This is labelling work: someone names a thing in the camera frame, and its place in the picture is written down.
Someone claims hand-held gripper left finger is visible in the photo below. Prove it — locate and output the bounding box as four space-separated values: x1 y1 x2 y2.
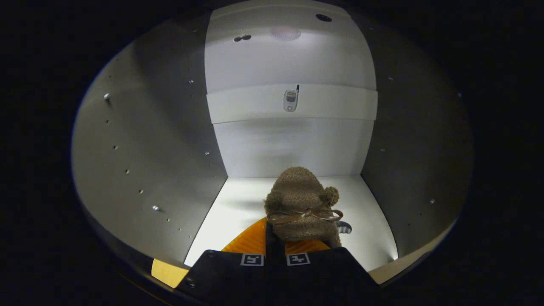
176 217 276 306

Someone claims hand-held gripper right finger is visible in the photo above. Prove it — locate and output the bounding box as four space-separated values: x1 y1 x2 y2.
275 239 380 306

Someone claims brown fuzzy shoe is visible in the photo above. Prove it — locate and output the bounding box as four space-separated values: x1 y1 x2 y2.
263 167 344 249

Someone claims white cabinet cross panel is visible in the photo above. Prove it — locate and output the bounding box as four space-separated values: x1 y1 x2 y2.
206 84 378 125

